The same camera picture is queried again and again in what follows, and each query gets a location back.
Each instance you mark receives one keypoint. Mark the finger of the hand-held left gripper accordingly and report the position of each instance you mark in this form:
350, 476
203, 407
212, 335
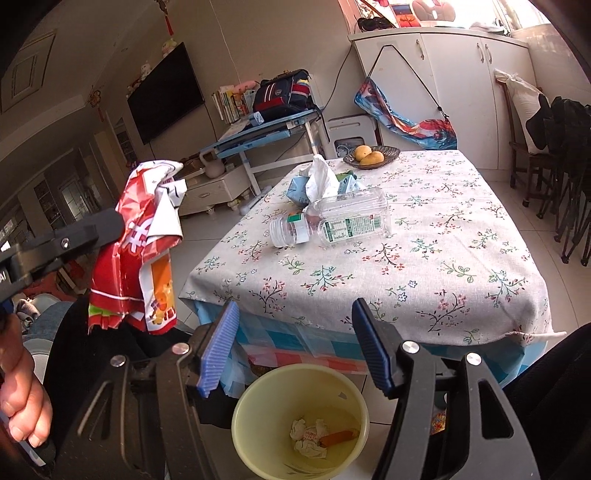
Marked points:
74, 240

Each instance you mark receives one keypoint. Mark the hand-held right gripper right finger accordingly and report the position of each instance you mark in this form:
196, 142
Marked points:
373, 348

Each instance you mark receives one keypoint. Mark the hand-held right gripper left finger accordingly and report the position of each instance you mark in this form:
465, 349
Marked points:
218, 355

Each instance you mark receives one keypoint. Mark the red snack wrapper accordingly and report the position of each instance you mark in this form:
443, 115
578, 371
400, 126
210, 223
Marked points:
134, 240

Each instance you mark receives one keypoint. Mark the yellow trash bin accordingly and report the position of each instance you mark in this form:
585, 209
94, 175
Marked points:
258, 415

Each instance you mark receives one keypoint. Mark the large square clear plastic bottle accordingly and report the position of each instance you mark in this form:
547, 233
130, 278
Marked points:
355, 217

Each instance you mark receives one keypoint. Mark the small clear plastic bottle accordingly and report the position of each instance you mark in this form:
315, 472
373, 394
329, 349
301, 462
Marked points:
295, 227

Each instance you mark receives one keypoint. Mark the light blue milk carton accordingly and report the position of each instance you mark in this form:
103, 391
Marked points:
299, 190

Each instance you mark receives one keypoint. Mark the person's left hand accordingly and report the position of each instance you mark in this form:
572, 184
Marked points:
23, 392

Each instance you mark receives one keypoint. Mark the blue checked table cover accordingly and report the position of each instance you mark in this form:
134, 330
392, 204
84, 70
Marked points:
295, 337

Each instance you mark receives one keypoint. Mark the orange sausage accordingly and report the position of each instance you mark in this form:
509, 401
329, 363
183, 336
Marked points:
339, 436

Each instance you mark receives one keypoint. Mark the person's left leg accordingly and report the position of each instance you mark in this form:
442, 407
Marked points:
92, 337

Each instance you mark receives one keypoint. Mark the person's leg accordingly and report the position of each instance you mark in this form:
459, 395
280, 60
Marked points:
92, 337
554, 392

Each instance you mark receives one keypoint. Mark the floral tablecloth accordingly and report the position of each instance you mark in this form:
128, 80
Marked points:
415, 258

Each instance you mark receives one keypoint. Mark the crumpled white paper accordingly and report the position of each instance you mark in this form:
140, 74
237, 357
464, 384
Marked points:
304, 431

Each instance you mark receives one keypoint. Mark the white television stand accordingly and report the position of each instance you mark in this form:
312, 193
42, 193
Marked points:
207, 191

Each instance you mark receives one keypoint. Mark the red knot ornament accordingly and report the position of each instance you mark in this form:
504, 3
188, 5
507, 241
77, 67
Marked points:
96, 99
165, 14

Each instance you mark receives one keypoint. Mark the beige vase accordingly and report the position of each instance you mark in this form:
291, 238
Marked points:
213, 166

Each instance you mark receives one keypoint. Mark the black flat television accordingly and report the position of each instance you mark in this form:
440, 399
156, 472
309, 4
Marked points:
166, 94

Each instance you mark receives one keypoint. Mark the white crumpled tissue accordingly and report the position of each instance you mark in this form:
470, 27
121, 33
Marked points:
321, 175

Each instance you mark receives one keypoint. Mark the white plush toy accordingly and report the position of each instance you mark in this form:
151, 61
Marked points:
146, 70

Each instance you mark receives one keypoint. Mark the person's right leg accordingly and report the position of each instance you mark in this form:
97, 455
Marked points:
554, 392

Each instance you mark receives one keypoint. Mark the long yellow mango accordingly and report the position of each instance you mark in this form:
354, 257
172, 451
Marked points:
373, 158

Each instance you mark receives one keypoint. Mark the glass fruit plate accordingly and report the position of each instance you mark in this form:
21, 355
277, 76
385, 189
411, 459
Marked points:
390, 154

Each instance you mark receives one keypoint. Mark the round yellow mango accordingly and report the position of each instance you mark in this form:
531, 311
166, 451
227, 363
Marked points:
361, 151

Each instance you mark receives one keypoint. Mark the row of books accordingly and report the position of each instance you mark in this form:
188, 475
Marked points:
226, 104

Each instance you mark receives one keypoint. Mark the yellow plush toy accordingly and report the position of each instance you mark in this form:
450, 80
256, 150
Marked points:
169, 47

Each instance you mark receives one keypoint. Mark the pink plush toy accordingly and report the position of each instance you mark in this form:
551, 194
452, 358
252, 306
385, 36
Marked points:
244, 86

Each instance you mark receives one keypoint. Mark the dark wooden chair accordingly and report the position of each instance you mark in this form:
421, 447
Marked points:
521, 161

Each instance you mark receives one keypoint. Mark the black folding chairs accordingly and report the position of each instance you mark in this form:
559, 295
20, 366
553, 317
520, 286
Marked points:
572, 194

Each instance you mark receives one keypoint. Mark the dark blue school bag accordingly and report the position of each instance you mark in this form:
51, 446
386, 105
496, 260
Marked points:
281, 94

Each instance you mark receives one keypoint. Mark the white cabinet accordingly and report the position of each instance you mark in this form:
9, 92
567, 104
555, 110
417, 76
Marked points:
461, 83

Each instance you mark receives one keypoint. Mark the white pillow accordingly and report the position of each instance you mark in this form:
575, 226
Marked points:
521, 101

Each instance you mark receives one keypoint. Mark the dark clothes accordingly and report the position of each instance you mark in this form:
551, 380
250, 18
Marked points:
568, 120

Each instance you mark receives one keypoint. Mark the red picture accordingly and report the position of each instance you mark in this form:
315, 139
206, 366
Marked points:
404, 16

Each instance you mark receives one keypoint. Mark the pink plush cushion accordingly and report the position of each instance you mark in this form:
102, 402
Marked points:
431, 9

